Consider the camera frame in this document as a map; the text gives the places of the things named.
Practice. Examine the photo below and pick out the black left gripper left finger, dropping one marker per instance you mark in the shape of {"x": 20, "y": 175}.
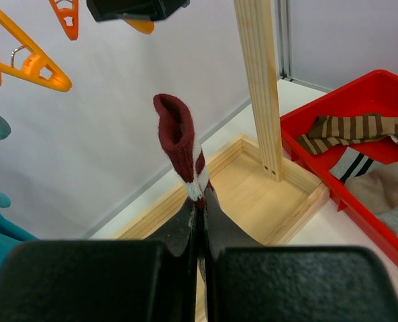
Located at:
{"x": 153, "y": 279}

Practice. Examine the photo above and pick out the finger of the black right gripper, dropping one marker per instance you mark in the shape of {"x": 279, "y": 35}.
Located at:
{"x": 142, "y": 10}

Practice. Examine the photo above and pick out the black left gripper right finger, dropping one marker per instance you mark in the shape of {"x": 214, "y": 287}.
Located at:
{"x": 247, "y": 281}

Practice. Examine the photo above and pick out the beige sock maroon striped cuff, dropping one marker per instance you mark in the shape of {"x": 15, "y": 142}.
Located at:
{"x": 176, "y": 133}

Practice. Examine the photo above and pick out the orange clothespin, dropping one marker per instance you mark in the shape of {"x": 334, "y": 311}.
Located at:
{"x": 22, "y": 26}
{"x": 144, "y": 27}

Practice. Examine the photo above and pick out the teal clothespin front right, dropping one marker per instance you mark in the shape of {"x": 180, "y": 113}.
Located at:
{"x": 67, "y": 13}

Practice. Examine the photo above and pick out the wooden clothes rack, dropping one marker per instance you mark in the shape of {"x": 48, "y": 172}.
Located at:
{"x": 265, "y": 194}

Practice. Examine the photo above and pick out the grey sock black stripes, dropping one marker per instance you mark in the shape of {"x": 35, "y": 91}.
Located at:
{"x": 352, "y": 163}

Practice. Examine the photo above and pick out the brown striped sock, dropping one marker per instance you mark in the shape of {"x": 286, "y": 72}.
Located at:
{"x": 330, "y": 131}

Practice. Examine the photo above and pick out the red plastic tray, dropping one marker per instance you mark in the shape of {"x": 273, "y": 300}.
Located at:
{"x": 375, "y": 92}

